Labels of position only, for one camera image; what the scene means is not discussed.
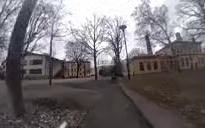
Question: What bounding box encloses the row of bare trees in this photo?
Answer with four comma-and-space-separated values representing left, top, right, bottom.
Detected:
0, 0, 205, 86

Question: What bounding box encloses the tall street lamp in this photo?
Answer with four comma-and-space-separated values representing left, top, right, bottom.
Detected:
119, 24, 132, 81

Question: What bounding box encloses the brick building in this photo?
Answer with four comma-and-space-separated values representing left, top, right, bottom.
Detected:
62, 60, 92, 79

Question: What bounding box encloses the grey asphalt road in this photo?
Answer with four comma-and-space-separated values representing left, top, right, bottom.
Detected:
0, 77, 151, 128

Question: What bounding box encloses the yellow building with arched windows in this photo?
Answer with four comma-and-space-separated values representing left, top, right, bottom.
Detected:
128, 53, 205, 77

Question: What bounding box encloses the tall chimney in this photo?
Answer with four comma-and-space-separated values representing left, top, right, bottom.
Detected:
144, 33, 154, 56

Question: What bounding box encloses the white building with dark windows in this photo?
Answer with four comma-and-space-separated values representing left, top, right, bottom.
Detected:
1, 51, 65, 80

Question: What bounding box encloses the pale kerb strip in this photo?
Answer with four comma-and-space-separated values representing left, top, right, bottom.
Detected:
118, 81, 191, 128

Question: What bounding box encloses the robot's own part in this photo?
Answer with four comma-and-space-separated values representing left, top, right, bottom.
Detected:
58, 121, 69, 128

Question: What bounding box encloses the leaf-strewn ground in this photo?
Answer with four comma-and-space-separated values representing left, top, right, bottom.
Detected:
0, 96, 89, 128

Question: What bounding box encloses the thick tree trunk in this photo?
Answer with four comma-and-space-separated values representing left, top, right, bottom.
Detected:
4, 0, 39, 118

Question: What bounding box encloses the brownish grass slope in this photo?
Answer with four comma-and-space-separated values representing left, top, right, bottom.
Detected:
123, 68, 205, 128

